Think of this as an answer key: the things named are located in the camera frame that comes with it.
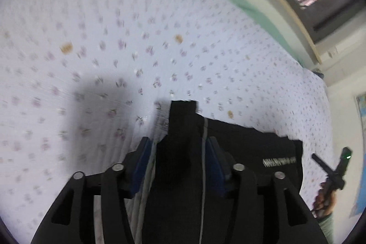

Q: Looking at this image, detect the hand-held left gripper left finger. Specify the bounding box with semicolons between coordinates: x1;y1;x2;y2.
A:
30;137;156;244

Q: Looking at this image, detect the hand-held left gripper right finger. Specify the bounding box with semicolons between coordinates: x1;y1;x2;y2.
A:
206;136;328;244

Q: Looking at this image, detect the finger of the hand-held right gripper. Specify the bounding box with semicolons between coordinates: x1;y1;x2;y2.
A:
311;154;334;176

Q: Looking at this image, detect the black hooded jacket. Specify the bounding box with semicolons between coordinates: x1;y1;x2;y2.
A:
126;100;304;244

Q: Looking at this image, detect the person's right forearm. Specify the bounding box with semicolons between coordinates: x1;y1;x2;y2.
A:
316;214;335;244

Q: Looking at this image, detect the person's right hand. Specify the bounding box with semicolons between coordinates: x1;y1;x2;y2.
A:
313;177;336;217

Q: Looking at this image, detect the bed with floral sheet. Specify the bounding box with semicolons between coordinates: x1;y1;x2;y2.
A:
0;0;338;244

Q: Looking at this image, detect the colourful wall map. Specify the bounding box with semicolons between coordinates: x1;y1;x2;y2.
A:
349;94;366;217

